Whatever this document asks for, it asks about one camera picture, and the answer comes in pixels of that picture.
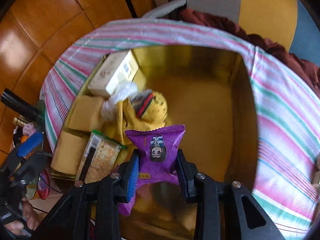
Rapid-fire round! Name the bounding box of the green cracker packet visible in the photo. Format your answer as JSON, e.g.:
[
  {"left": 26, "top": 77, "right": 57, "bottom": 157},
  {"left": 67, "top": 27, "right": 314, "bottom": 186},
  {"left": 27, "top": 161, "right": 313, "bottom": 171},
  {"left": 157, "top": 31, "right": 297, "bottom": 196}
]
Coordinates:
[{"left": 75, "top": 130, "right": 127, "bottom": 184}]

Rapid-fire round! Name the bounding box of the yellow sponge block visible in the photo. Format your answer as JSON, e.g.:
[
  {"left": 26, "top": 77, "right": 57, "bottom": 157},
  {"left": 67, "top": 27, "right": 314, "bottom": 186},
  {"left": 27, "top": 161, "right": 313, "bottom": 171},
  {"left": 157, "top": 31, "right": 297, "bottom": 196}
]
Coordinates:
[
  {"left": 51, "top": 131, "right": 89, "bottom": 175},
  {"left": 68, "top": 95, "right": 104, "bottom": 132}
]

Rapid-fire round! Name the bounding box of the purple snack packet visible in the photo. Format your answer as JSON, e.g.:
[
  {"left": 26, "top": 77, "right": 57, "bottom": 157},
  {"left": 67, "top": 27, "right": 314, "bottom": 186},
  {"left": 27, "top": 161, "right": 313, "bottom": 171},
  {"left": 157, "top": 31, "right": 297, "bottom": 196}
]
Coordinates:
[{"left": 117, "top": 124, "right": 186, "bottom": 217}]

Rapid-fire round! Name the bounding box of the yellow knitted sock bundle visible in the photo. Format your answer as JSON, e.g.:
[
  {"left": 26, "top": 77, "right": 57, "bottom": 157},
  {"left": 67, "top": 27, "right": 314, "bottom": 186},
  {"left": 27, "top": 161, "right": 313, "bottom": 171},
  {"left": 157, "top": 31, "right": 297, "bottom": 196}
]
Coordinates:
[{"left": 100, "top": 81, "right": 169, "bottom": 146}]

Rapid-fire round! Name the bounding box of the person left hand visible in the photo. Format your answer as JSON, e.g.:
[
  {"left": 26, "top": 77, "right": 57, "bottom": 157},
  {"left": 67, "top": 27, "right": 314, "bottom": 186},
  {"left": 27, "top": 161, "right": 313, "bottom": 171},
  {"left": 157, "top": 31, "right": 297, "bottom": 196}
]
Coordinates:
[{"left": 4, "top": 199, "right": 41, "bottom": 237}]

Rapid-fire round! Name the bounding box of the pink cloth item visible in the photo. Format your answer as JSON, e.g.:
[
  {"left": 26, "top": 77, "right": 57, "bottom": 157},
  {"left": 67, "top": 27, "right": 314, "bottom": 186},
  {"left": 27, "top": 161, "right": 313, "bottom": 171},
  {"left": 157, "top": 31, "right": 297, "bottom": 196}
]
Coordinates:
[{"left": 23, "top": 122, "right": 36, "bottom": 137}]

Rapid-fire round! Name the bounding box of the black cylindrical bottle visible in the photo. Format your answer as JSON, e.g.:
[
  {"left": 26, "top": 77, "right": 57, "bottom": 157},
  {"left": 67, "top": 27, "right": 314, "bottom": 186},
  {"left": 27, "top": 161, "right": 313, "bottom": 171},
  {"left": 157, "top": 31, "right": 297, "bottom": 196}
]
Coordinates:
[{"left": 1, "top": 88, "right": 44, "bottom": 123}]

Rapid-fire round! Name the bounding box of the white cream carton box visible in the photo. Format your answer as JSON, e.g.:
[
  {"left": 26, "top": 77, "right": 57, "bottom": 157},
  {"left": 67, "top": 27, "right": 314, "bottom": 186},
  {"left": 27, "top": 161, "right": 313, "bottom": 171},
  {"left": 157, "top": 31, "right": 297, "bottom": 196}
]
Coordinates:
[{"left": 87, "top": 50, "right": 139, "bottom": 98}]

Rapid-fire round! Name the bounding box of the orange wooden wardrobe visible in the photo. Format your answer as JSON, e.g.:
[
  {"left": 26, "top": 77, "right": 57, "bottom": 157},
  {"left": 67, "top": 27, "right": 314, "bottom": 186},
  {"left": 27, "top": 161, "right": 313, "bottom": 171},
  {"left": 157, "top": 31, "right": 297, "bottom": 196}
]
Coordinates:
[{"left": 0, "top": 0, "right": 156, "bottom": 165}]

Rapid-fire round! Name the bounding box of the striped pink green bedsheet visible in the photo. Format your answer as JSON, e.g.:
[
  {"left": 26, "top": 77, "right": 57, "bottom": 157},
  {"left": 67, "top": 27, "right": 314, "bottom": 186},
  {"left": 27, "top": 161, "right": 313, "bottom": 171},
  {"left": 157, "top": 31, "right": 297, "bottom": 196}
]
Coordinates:
[{"left": 40, "top": 18, "right": 319, "bottom": 239}]

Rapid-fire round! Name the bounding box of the gold rectangular tray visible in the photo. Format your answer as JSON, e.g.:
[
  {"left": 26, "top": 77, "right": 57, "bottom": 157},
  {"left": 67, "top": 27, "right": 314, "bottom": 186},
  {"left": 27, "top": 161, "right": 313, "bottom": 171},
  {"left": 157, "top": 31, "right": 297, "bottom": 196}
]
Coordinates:
[{"left": 119, "top": 45, "right": 258, "bottom": 239}]

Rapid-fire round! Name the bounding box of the dark red blanket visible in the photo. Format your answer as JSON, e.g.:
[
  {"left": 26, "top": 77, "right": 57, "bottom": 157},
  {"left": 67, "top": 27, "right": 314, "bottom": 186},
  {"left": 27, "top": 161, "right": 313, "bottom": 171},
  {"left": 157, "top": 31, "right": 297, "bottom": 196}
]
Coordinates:
[{"left": 180, "top": 8, "right": 319, "bottom": 96}]

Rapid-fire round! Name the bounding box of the grey white pillow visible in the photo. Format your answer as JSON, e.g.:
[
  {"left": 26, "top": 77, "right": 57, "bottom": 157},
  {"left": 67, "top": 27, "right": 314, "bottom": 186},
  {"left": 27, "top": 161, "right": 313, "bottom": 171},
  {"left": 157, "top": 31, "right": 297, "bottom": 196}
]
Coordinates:
[{"left": 142, "top": 0, "right": 187, "bottom": 19}]

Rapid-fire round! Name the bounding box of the grey yellow blue headboard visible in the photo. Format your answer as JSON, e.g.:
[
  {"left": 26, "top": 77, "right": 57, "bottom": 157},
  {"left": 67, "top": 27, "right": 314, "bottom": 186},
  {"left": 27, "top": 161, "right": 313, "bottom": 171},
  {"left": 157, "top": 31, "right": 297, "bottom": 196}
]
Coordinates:
[{"left": 187, "top": 0, "right": 319, "bottom": 64}]

